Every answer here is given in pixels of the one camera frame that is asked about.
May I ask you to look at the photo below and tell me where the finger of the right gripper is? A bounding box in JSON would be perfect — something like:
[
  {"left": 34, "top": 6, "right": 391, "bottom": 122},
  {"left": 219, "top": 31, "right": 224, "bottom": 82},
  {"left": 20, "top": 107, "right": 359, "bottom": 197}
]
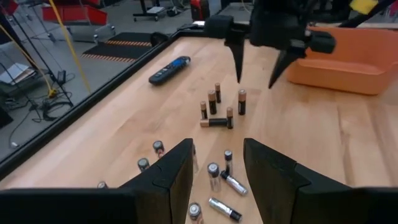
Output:
[
  {"left": 203, "top": 14, "right": 251, "bottom": 84},
  {"left": 268, "top": 30, "right": 336, "bottom": 90}
]

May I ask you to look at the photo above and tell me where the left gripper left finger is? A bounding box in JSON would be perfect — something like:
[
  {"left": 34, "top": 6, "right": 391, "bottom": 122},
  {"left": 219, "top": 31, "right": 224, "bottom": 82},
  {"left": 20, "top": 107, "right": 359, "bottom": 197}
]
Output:
[{"left": 0, "top": 138, "right": 194, "bottom": 224}]

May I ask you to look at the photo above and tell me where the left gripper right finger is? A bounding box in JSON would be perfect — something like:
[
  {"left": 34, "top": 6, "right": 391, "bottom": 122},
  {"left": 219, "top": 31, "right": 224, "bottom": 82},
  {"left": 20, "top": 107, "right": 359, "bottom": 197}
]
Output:
[{"left": 243, "top": 138, "right": 398, "bottom": 224}]

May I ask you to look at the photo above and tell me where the orange plastic bin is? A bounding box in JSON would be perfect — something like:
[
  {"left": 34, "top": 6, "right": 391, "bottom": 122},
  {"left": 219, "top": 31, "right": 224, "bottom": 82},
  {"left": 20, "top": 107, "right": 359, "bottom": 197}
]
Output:
[{"left": 285, "top": 26, "right": 398, "bottom": 96}]

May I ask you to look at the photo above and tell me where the red black shop vacuum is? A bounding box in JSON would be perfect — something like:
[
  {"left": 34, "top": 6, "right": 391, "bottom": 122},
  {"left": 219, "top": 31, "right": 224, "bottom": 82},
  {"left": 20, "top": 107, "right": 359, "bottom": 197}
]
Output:
[{"left": 190, "top": 0, "right": 211, "bottom": 21}]

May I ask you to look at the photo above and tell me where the black remote control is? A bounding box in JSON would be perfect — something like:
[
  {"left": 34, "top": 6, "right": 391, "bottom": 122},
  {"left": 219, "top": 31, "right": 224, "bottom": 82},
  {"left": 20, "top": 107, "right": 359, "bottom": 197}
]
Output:
[{"left": 148, "top": 55, "right": 192, "bottom": 86}]

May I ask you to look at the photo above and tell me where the black stand with casters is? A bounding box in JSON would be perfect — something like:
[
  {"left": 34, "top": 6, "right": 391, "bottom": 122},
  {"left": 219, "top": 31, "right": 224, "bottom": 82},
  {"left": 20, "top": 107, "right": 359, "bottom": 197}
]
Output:
[{"left": 132, "top": 0, "right": 167, "bottom": 22}]

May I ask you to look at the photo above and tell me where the black orange striped floor mat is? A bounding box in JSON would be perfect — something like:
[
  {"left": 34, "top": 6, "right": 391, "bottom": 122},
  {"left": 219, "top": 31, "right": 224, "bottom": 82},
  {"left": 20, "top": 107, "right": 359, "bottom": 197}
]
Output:
[{"left": 81, "top": 32, "right": 154, "bottom": 63}]

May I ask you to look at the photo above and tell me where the red tilted shelf cart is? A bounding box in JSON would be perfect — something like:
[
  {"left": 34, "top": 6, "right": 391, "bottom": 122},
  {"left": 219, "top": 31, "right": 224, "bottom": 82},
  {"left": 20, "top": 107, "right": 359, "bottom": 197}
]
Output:
[{"left": 42, "top": 4, "right": 116, "bottom": 44}]

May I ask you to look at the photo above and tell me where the black tripod stand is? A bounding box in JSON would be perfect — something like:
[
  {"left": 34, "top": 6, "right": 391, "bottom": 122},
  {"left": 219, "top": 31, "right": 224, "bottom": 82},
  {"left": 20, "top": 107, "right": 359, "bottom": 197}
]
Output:
[{"left": 0, "top": 12, "right": 74, "bottom": 108}]

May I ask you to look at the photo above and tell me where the yellow cable tag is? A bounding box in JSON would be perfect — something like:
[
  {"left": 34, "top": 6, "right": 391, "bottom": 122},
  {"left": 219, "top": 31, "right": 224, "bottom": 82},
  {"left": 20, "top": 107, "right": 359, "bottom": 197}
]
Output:
[{"left": 349, "top": 0, "right": 379, "bottom": 15}]

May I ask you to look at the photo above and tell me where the black diagonal frame strut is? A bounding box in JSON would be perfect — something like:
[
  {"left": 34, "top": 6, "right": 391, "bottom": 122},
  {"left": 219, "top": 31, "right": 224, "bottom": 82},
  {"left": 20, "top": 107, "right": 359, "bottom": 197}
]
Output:
[{"left": 338, "top": 0, "right": 398, "bottom": 29}]

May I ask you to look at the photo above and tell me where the black frame corner brace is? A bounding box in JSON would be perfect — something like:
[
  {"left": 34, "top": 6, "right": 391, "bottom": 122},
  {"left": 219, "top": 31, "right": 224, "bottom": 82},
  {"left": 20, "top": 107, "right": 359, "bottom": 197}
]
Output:
[{"left": 150, "top": 32, "right": 170, "bottom": 47}]

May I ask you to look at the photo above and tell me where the yellow cord with plug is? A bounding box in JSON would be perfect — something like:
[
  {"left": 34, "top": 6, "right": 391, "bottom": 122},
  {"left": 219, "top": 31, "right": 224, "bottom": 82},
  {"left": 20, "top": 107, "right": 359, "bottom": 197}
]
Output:
[{"left": 0, "top": 24, "right": 58, "bottom": 99}]

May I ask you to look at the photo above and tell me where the yellow hanging cable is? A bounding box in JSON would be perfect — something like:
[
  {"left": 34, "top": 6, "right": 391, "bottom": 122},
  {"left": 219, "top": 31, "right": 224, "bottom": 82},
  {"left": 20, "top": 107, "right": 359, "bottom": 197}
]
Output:
[{"left": 48, "top": 0, "right": 93, "bottom": 94}]

